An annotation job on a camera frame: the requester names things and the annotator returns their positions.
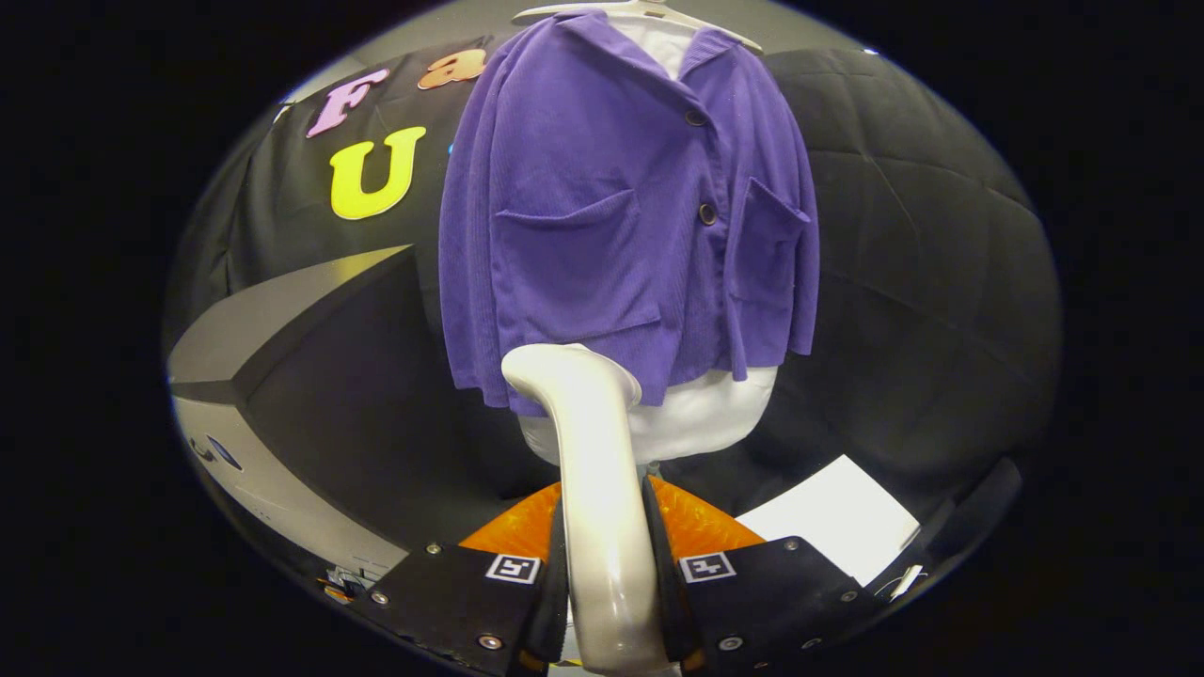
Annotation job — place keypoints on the grey cabinet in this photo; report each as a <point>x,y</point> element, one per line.
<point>282,310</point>

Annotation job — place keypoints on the white plastic hanger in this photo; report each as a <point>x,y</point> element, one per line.
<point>729,33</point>

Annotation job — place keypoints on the white paper sheet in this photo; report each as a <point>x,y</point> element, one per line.
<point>832,517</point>

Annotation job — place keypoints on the black backdrop cloth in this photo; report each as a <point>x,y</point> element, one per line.
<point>282,179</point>
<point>922,282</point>

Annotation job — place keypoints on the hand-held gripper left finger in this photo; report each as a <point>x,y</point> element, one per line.
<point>555,602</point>

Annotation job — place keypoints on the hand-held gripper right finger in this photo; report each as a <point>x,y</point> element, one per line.
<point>670,602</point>

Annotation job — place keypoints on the white mannequin torso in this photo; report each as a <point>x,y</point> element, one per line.
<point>705,414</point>

